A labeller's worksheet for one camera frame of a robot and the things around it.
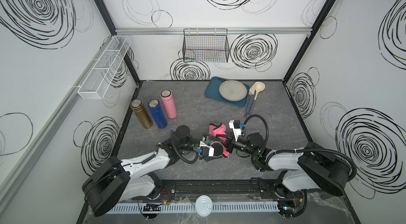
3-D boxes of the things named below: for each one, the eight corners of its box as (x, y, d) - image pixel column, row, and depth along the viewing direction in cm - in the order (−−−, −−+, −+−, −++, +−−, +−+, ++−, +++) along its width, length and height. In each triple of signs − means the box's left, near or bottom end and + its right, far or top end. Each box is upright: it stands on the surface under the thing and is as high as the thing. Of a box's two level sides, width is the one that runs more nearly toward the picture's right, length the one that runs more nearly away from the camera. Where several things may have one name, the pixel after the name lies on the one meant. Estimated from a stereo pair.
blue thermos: (156, 128, 97) (146, 108, 80) (158, 120, 101) (149, 99, 84) (166, 128, 97) (158, 108, 80) (168, 120, 101) (160, 99, 84)
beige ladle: (245, 94, 112) (246, 91, 110) (256, 82, 120) (257, 79, 118) (255, 99, 109) (256, 97, 107) (265, 87, 117) (266, 84, 115)
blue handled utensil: (243, 115, 102) (244, 113, 100) (249, 86, 119) (250, 83, 117) (249, 117, 101) (250, 114, 99) (255, 87, 118) (256, 84, 116)
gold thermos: (142, 128, 97) (128, 107, 80) (144, 120, 101) (132, 98, 84) (152, 128, 97) (140, 107, 80) (154, 120, 101) (143, 98, 84)
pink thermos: (166, 119, 101) (158, 98, 85) (168, 110, 106) (161, 89, 89) (176, 119, 101) (170, 98, 85) (177, 110, 106) (172, 89, 89)
